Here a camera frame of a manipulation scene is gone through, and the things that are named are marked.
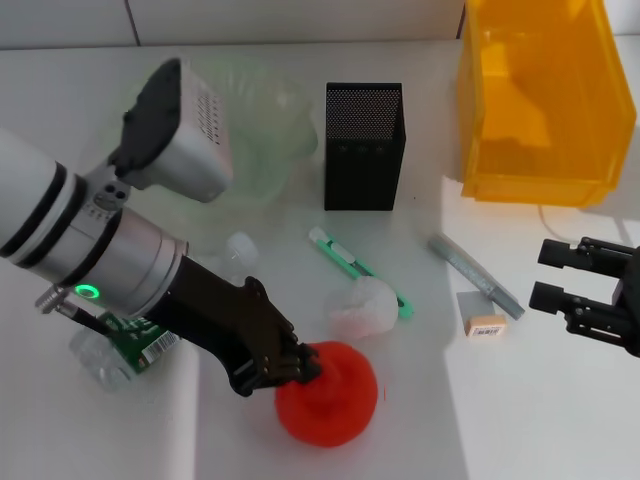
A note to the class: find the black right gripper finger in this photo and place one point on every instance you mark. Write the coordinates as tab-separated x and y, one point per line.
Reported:
575	252
580	312

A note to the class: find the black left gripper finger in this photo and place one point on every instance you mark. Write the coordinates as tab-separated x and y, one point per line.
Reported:
309	356
300	376

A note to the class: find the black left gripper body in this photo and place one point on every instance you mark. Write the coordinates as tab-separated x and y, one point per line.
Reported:
225	320

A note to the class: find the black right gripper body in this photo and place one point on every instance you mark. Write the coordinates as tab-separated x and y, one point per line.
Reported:
631	305

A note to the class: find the red ball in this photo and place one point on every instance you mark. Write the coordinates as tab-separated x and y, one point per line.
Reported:
340	415

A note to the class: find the white paper ball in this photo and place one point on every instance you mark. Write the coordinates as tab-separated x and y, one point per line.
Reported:
365	310

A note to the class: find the grey metal bar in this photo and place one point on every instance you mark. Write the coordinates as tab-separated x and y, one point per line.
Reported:
470	270

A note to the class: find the clear green-label water bottle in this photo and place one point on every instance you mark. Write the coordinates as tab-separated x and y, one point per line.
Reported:
120	352

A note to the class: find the green utility knife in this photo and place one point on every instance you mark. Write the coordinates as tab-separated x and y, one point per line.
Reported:
332	247

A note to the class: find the small beige eraser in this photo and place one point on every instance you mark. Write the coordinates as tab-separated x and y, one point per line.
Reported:
484	327

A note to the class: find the clear glass fruit plate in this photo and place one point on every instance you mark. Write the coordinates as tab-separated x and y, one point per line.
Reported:
270	125

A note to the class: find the black mesh pen holder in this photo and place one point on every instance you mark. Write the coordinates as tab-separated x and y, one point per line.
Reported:
362	150

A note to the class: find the yellow plastic bin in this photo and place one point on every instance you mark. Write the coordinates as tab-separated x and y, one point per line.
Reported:
545	100

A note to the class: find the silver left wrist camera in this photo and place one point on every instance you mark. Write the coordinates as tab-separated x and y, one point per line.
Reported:
190	150

